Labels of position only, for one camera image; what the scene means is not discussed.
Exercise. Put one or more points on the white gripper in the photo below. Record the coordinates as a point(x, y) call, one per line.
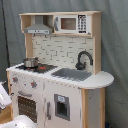
point(5, 99)

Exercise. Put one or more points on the white oven door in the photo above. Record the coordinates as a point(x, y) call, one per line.
point(28, 101)

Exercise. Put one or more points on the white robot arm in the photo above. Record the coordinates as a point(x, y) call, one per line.
point(21, 121)

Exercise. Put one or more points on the wooden toy kitchen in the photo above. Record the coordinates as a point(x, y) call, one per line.
point(86, 98)

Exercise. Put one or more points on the left red stove knob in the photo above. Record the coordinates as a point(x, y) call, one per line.
point(15, 79)

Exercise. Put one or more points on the red stove knob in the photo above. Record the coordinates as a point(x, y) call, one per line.
point(33, 84)
point(15, 79)

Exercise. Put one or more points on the right red stove knob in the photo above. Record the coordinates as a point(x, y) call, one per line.
point(33, 84)

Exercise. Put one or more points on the silver toy pot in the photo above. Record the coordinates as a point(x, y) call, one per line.
point(30, 62)

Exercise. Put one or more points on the black toy stovetop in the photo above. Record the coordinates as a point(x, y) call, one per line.
point(40, 68)

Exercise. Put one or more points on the grey ice dispenser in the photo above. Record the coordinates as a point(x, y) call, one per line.
point(62, 107)

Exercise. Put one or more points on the grey toy sink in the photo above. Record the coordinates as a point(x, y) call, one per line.
point(72, 74)

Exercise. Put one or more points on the grey range hood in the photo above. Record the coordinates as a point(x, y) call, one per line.
point(38, 27)

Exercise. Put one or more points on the black toy faucet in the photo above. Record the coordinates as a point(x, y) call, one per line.
point(81, 64)

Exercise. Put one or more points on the white toy microwave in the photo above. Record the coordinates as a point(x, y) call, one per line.
point(72, 24)

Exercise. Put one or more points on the grey cabinet door handle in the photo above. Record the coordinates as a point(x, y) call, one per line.
point(48, 111)

